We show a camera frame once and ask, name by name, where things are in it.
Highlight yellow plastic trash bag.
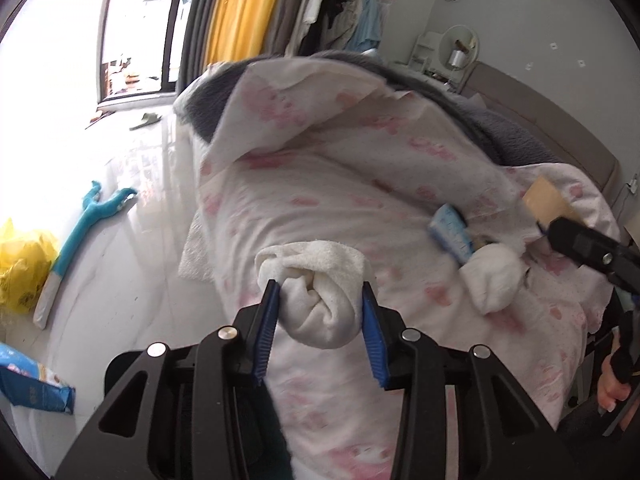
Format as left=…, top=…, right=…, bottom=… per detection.
left=0, top=218, right=58, bottom=314

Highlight grey upholstered headboard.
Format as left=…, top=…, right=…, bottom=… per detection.
left=460, top=62, right=620, bottom=203

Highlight blue wet wipes pack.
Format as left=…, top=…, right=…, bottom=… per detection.
left=0, top=344, right=75, bottom=414

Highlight pink cartoon print quilt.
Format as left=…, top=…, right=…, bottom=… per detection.
left=185, top=58, right=620, bottom=479

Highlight round white vanity mirror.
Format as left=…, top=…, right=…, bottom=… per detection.
left=437, top=25, right=480, bottom=76

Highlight brown cardboard tape ring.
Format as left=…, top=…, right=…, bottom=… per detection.
left=522, top=175, right=586, bottom=233

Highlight grey curtain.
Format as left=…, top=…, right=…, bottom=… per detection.
left=176, top=0, right=216, bottom=94

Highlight blue white long-handled brush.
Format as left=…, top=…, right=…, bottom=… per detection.
left=32, top=181, right=138, bottom=330

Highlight yellow curtain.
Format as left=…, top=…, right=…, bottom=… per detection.
left=204, top=0, right=276, bottom=66

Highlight dark grey fleece blanket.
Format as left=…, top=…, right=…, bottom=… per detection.
left=174, top=51, right=561, bottom=167

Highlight hanging clothes on rack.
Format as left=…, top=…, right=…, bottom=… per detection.
left=264, top=0, right=394, bottom=56

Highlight blue cartoon tissue pack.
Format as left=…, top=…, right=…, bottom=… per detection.
left=427, top=204, right=474, bottom=266

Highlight white bedside shelf unit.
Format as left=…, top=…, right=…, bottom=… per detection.
left=408, top=32, right=463, bottom=92

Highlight dark framed window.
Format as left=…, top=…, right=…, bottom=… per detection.
left=99, top=0, right=191, bottom=102

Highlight wall socket with plug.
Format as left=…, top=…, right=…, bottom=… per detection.
left=626, top=174, right=639, bottom=195

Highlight white towel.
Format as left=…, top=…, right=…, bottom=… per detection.
left=255, top=240, right=375, bottom=350

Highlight white crumpled tissue ball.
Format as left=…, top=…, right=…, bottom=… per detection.
left=460, top=243, right=528, bottom=315

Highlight person's right hand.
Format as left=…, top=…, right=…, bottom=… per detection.
left=597, top=356, right=631, bottom=413

